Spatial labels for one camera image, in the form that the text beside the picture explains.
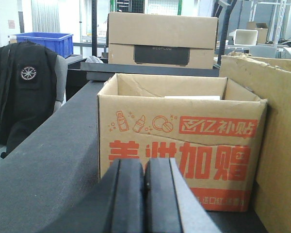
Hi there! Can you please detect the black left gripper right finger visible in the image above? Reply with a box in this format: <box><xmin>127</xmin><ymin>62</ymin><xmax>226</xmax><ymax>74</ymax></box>
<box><xmin>145</xmin><ymin>158</ymin><xmax>220</xmax><ymax>233</ymax></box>

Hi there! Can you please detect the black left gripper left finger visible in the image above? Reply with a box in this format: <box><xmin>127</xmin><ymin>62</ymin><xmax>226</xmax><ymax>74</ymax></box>
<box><xmin>42</xmin><ymin>159</ymin><xmax>145</xmax><ymax>233</ymax></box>

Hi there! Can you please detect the plain torn cardboard box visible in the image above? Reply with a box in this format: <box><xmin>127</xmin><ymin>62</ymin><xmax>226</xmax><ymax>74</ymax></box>
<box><xmin>220</xmin><ymin>52</ymin><xmax>291</xmax><ymax>233</ymax></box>

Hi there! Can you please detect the cardboard box with red print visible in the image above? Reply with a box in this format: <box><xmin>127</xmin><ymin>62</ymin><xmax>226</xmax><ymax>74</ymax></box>
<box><xmin>97</xmin><ymin>73</ymin><xmax>268</xmax><ymax>212</ymax></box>

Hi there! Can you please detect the black jacket with emblem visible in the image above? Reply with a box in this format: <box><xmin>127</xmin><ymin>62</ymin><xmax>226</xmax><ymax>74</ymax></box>
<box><xmin>0</xmin><ymin>41</ymin><xmax>58</xmax><ymax>159</ymax></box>

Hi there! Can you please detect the large cardboard box black panel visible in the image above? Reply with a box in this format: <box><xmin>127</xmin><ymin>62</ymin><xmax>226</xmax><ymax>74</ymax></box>
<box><xmin>107</xmin><ymin>12</ymin><xmax>218</xmax><ymax>69</ymax></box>

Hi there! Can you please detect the blue plastic crate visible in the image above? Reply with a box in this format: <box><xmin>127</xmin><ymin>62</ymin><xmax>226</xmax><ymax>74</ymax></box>
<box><xmin>15</xmin><ymin>32</ymin><xmax>73</xmax><ymax>58</ymax></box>

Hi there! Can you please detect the white open box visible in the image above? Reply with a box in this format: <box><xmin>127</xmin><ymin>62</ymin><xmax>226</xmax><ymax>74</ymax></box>
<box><xmin>230</xmin><ymin>29</ymin><xmax>258</xmax><ymax>46</ymax></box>

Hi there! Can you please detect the small open cardboard box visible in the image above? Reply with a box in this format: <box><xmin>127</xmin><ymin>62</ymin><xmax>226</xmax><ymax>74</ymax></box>
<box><xmin>246</xmin><ymin>21</ymin><xmax>268</xmax><ymax>44</ymax></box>

